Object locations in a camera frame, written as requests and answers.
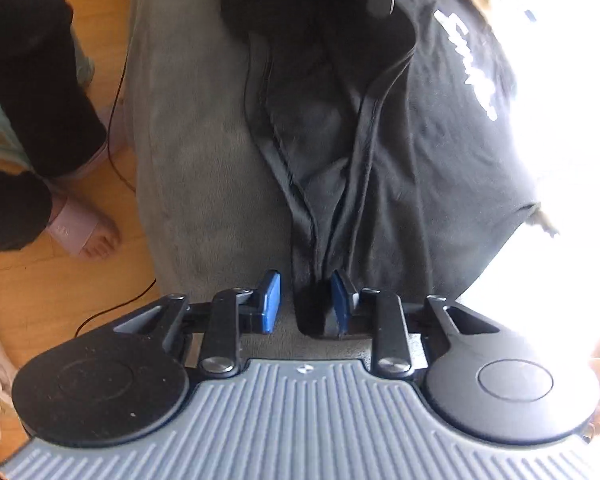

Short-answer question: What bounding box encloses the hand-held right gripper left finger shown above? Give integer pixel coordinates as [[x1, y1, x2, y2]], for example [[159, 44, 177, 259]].
[[114, 270, 283, 377]]

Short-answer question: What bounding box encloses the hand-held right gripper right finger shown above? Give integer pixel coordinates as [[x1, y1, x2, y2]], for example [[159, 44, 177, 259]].
[[331, 269, 500, 377]]

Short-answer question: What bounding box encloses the black printed sweatshirt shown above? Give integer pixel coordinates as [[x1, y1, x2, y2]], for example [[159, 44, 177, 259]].
[[215, 0, 541, 338]]

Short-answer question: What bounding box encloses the pink slipper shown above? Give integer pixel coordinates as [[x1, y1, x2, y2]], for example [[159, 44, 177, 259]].
[[47, 197, 123, 261], [45, 102, 131, 186]]

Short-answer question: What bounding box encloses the person's leg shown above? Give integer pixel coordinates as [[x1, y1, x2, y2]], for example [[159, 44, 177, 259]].
[[0, 0, 108, 181], [0, 170, 55, 257]]

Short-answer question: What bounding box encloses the pale green cloth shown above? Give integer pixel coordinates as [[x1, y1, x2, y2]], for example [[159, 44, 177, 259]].
[[0, 85, 31, 171]]

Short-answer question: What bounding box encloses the thin black cable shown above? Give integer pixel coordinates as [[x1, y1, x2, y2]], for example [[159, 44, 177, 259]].
[[74, 35, 158, 338]]

